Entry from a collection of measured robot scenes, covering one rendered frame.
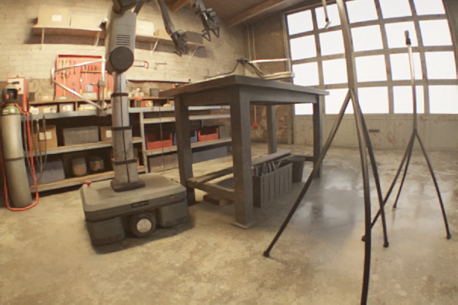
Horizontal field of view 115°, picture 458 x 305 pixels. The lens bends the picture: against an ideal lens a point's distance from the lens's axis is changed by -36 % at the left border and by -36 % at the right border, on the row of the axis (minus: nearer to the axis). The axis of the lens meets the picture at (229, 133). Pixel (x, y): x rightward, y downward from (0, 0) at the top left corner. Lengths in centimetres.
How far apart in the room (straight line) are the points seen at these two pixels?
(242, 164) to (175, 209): 49
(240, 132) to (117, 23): 99
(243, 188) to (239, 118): 40
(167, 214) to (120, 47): 104
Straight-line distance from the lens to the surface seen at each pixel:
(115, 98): 144
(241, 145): 126
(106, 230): 133
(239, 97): 125
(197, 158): 330
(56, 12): 333
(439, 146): 431
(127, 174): 145
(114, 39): 146
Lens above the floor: 68
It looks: 5 degrees down
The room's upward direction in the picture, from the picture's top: 3 degrees counter-clockwise
